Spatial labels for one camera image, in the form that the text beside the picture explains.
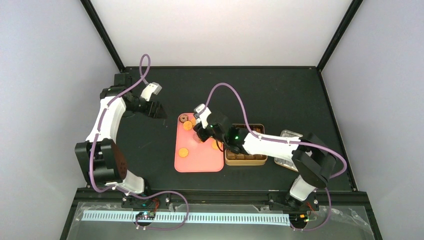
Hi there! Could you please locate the gold cookie tin box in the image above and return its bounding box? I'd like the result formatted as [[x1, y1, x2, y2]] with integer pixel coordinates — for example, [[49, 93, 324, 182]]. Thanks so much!
[[224, 123, 268, 166]]

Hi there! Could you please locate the clear plastic tin lid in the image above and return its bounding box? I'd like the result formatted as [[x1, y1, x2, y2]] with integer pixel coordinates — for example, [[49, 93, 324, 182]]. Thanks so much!
[[274, 129, 303, 172]]

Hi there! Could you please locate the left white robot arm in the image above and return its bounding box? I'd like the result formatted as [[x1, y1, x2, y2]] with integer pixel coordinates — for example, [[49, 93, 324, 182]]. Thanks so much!
[[74, 77, 167, 199]]

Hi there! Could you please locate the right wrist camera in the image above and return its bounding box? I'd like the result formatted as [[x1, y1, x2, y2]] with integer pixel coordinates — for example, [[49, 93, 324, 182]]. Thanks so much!
[[194, 103, 211, 129]]

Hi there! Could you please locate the right circuit board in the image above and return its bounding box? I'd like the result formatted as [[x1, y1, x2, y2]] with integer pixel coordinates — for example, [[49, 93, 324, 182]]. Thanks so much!
[[289, 214, 310, 223]]

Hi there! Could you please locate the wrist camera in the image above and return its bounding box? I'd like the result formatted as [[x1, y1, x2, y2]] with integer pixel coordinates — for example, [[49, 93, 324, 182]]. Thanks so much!
[[194, 103, 211, 129], [140, 82, 162, 102]]

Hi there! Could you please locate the clear plastic sheet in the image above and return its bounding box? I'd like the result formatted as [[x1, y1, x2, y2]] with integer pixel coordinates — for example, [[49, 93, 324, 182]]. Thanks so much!
[[67, 202, 374, 240]]

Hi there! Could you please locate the circuit board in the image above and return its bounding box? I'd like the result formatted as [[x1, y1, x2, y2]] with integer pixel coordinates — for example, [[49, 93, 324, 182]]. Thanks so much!
[[289, 214, 310, 223], [135, 211, 156, 221]]

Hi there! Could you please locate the left circuit board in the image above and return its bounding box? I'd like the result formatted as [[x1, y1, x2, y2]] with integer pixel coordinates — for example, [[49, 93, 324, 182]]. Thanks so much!
[[135, 211, 156, 221]]

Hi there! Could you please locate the large round sugar cookie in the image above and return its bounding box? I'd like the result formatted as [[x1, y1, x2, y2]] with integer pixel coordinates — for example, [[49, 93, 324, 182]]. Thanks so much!
[[211, 141, 223, 151]]

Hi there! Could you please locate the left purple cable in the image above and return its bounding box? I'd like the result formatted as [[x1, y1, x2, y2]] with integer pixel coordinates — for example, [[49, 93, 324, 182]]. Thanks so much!
[[88, 53, 190, 233]]

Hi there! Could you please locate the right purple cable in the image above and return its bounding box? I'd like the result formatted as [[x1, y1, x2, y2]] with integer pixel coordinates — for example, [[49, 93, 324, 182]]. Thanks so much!
[[203, 82, 348, 232]]

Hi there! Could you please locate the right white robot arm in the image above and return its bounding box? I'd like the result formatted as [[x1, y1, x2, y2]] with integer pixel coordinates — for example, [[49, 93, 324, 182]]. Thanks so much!
[[194, 113, 336, 210]]

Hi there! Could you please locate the chocolate donut cookie left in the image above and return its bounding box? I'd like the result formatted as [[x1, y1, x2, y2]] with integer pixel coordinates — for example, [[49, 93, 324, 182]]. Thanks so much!
[[178, 114, 189, 123]]

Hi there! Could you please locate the purple cable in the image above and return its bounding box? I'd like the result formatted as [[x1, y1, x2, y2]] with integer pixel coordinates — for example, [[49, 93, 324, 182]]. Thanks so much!
[[203, 82, 348, 232], [88, 53, 190, 233]]

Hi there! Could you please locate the pink plastic tray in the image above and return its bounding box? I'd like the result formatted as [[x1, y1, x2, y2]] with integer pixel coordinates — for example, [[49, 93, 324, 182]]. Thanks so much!
[[174, 113, 224, 173]]

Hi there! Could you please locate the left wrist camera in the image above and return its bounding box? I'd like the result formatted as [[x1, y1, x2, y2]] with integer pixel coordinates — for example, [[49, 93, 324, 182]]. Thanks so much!
[[140, 82, 162, 102]]

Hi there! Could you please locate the white slotted cable rail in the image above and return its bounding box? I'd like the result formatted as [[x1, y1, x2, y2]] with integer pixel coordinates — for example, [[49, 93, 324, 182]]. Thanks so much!
[[79, 210, 290, 226]]

